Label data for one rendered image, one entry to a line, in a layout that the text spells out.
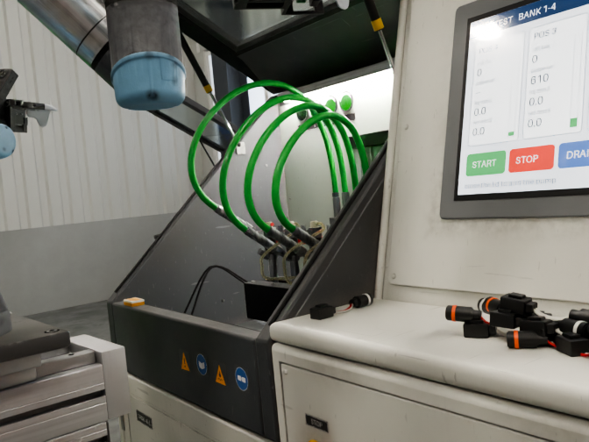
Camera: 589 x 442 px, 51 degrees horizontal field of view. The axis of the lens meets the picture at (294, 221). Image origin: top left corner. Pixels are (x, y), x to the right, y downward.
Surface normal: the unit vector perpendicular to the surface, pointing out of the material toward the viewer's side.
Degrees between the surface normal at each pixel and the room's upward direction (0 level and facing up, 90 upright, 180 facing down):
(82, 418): 90
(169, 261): 90
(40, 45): 90
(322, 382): 90
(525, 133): 76
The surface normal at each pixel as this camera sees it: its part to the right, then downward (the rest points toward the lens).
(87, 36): -0.04, 0.34
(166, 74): 0.65, 0.03
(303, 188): -0.80, 0.11
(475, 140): -0.79, -0.14
